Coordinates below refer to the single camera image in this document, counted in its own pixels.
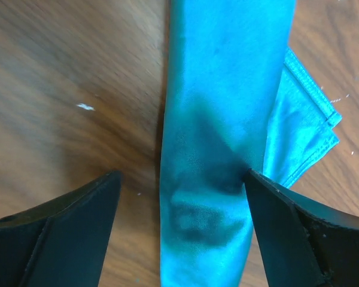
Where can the teal cloth napkin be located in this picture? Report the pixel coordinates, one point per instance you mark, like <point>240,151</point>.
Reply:
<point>237,98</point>

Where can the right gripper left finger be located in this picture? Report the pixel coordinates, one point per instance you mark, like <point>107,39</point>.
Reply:
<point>61,242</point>

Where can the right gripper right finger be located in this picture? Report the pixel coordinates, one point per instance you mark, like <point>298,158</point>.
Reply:
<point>302,242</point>

